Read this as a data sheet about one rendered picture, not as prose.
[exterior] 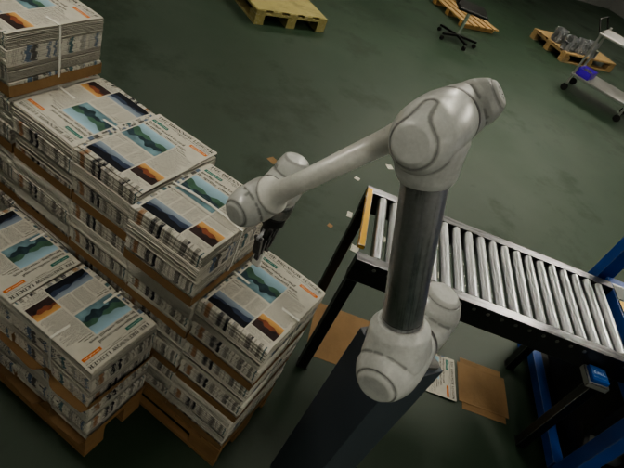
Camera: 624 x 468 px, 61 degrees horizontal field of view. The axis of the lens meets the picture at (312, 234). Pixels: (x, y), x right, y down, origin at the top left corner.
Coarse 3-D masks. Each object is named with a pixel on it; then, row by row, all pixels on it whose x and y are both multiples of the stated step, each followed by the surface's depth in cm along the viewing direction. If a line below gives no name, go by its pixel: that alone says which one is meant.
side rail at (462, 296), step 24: (360, 264) 215; (384, 264) 218; (384, 288) 221; (480, 312) 221; (504, 312) 221; (504, 336) 227; (528, 336) 224; (552, 336) 222; (576, 336) 225; (576, 360) 228; (600, 360) 226
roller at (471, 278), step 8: (464, 232) 257; (464, 240) 252; (472, 240) 252; (464, 248) 248; (472, 248) 247; (464, 256) 244; (472, 256) 242; (464, 264) 241; (472, 264) 238; (472, 272) 234; (472, 280) 230; (472, 288) 226
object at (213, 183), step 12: (204, 168) 181; (216, 168) 183; (192, 180) 174; (204, 180) 176; (216, 180) 178; (228, 180) 180; (204, 192) 172; (216, 192) 174; (228, 192) 176; (216, 204) 170; (252, 228) 175; (252, 240) 180; (240, 252) 177
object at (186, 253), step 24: (168, 192) 166; (144, 216) 156; (168, 216) 158; (192, 216) 162; (144, 240) 160; (168, 240) 156; (192, 240) 154; (216, 240) 158; (168, 264) 160; (192, 264) 155; (216, 264) 164; (192, 288) 159
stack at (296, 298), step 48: (48, 192) 186; (96, 240) 184; (144, 288) 182; (240, 288) 179; (288, 288) 186; (240, 336) 166; (288, 336) 181; (240, 384) 179; (192, 432) 211; (240, 432) 230
